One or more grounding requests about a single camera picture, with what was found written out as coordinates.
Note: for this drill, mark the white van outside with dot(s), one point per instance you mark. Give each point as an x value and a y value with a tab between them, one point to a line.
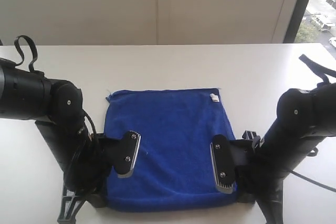
323	23

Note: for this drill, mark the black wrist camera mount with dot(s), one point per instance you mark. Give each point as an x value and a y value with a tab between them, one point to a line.
230	160
121	154

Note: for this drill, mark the white car outside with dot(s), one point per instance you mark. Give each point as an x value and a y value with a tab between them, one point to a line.
332	41

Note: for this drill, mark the blue microfiber towel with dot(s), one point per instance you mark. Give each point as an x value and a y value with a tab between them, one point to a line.
173	170

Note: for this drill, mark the black window frame post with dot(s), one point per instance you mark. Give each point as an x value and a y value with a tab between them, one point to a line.
295	21

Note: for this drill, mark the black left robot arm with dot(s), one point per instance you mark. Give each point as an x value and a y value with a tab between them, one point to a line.
25	96

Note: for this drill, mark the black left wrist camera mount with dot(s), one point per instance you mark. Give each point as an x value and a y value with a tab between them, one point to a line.
121	154

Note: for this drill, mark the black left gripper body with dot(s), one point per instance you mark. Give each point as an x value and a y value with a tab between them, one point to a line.
66	134

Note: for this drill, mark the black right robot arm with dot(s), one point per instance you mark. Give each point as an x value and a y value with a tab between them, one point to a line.
325	110

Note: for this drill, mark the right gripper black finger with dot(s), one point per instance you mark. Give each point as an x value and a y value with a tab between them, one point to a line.
270	201

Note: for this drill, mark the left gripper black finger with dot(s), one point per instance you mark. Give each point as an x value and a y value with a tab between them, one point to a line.
71	203

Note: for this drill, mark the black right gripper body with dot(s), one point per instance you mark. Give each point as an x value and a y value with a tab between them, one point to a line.
290	139

